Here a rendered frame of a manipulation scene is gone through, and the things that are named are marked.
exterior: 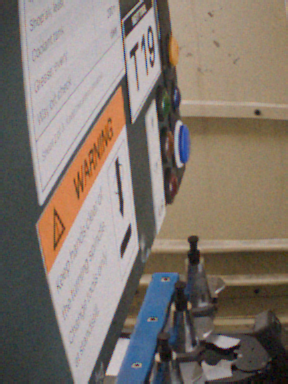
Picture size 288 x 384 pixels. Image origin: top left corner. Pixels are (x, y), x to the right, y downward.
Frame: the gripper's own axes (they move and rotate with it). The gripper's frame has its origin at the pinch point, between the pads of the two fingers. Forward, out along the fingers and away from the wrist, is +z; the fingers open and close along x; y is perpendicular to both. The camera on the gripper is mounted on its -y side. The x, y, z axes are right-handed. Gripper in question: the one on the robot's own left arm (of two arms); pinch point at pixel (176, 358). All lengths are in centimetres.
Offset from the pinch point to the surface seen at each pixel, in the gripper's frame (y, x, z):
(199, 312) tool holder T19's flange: -2.8, 8.0, -2.0
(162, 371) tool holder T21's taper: -8.4, -12.4, -0.5
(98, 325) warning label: -44, -48, -4
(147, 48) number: -53, -30, -4
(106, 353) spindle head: -42, -48, -4
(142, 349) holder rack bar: -3.1, -1.8, 4.2
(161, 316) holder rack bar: -3.0, 6.4, 3.1
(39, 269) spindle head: -52, -54, -4
